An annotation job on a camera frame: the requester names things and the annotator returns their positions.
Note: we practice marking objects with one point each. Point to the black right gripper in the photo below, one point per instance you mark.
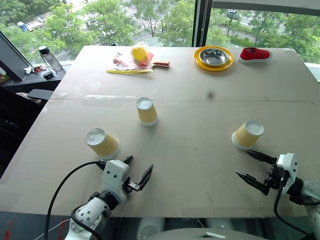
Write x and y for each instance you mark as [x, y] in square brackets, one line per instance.
[276, 177]

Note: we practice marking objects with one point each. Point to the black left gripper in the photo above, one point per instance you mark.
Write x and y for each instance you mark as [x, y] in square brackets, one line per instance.
[130, 186]

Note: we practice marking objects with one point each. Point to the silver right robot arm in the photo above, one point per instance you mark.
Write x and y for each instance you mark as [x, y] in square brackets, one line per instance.
[311, 200]

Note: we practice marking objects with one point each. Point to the yellow ribbed paper cup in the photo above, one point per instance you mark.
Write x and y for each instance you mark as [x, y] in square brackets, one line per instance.
[105, 146]
[147, 113]
[246, 137]

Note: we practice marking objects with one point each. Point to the silver robot torso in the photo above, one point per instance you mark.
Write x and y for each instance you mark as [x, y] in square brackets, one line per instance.
[200, 234]

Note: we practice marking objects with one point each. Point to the clear plastic zip bag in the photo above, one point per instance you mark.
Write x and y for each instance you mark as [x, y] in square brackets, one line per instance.
[125, 65]

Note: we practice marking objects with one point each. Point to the red table tennis paddle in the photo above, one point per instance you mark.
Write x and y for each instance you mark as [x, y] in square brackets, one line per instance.
[160, 63]

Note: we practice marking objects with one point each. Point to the red knit shoe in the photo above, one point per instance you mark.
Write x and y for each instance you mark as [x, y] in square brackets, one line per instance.
[256, 55]

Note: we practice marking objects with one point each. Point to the yellow toy fruit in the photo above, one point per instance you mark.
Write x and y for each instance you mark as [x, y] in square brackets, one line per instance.
[139, 53]

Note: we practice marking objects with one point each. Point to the stainless steel bowl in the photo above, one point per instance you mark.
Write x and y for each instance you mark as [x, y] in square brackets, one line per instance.
[214, 57]

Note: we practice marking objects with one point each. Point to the yellow plastic plate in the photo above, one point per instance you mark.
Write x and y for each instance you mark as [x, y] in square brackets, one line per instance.
[200, 62]

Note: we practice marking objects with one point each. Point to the black laptop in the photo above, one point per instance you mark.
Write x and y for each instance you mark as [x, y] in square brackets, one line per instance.
[40, 93]

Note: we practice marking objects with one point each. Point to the small black pouch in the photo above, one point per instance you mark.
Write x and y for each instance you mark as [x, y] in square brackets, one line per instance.
[47, 75]

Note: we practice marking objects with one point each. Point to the clear water bottle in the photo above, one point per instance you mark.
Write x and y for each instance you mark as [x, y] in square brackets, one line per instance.
[51, 60]

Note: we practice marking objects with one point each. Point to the bunch of keys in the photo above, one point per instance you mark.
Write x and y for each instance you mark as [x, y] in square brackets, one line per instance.
[35, 69]

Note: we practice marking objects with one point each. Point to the dark leaning board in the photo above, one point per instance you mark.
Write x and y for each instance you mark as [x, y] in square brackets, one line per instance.
[11, 60]

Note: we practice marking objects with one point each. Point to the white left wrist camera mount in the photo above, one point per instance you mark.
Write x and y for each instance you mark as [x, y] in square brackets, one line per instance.
[115, 175]

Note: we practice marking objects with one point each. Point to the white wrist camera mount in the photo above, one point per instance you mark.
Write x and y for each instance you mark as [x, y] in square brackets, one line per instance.
[115, 175]
[290, 167]

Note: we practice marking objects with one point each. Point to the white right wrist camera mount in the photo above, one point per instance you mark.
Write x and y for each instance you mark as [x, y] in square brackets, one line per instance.
[290, 167]

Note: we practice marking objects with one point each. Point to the dark window frame post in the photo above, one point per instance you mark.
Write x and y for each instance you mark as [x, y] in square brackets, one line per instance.
[203, 22]

